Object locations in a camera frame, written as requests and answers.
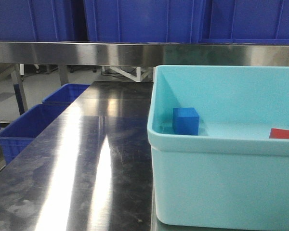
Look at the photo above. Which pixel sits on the blue crate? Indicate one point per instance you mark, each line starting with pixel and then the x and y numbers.
pixel 143 21
pixel 245 21
pixel 37 20

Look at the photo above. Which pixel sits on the light teal plastic tub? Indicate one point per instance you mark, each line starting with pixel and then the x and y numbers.
pixel 231 175

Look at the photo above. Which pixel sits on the blue bin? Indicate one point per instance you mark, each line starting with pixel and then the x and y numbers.
pixel 66 94
pixel 21 132

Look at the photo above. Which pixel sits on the white metal frame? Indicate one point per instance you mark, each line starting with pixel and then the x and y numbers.
pixel 136 74

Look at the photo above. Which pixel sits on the blue crate upper left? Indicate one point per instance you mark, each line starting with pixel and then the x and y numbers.
pixel 37 20

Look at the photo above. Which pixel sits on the stainless steel shelf rail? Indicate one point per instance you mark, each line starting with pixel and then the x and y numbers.
pixel 146 55

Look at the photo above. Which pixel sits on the blue crate upper middle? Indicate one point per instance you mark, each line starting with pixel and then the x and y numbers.
pixel 143 21

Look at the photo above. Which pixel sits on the red foam cube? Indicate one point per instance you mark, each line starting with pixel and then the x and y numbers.
pixel 277 133

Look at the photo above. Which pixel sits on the blue foam cube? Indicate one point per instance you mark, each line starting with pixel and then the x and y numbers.
pixel 185 121

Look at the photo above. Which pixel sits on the blue bin far left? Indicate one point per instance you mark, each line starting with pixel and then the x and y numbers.
pixel 66 94

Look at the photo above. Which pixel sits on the blue bin near left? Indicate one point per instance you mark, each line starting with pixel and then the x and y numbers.
pixel 21 132

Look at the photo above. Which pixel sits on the blue crate upper right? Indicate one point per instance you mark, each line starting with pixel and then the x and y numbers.
pixel 245 21

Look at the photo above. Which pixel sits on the steel shelf leg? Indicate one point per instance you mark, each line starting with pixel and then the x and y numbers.
pixel 19 89

